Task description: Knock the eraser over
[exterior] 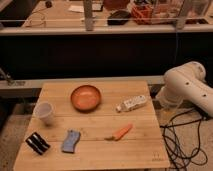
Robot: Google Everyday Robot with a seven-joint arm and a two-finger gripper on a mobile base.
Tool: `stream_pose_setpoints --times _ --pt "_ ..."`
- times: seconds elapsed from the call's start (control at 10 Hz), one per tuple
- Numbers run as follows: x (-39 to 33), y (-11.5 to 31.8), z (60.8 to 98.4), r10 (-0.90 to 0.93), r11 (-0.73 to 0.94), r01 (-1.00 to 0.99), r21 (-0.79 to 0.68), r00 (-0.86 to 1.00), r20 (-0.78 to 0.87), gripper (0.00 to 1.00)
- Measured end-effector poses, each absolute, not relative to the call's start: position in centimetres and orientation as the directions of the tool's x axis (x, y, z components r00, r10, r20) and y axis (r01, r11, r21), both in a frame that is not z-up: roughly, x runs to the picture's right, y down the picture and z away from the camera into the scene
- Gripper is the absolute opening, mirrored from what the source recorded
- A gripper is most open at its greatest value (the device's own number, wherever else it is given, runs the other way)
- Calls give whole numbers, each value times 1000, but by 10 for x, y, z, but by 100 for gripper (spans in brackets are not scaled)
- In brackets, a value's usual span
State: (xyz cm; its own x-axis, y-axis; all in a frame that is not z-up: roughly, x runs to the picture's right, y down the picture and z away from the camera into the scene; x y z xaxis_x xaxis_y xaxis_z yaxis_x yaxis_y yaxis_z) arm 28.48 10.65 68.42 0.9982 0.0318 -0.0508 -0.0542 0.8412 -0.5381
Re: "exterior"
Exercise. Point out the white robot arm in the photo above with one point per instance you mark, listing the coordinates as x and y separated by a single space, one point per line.
186 82

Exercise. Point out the orange wooden bowl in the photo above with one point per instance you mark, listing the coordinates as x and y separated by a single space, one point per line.
85 98

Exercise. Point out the white plastic bottle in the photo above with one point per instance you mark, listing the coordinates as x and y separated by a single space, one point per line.
132 104

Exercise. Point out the wooden table board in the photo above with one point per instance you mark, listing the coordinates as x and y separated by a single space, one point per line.
142 147

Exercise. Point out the orange toy carrot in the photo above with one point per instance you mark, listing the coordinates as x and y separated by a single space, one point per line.
120 133

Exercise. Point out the clear plastic cup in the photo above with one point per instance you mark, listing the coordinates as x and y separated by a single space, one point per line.
44 112

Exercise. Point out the black object on shelf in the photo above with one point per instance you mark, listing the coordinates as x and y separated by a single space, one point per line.
119 17

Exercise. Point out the orange crate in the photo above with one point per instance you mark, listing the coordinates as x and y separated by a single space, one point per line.
141 14

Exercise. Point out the black battery holder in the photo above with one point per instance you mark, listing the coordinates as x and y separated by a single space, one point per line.
37 143

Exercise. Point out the grey metal post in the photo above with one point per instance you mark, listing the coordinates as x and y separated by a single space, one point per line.
88 15

